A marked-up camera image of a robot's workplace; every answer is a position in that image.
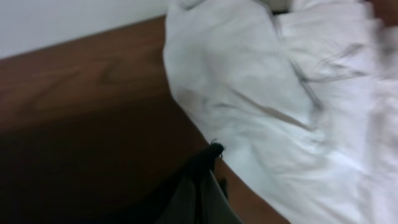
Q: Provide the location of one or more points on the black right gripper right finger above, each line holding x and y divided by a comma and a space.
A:
215, 206

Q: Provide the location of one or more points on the black t-shirt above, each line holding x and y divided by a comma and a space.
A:
151, 207

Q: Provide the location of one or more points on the white clothes pile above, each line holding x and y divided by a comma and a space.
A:
304, 102

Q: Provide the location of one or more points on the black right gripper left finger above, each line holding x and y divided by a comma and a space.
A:
181, 208

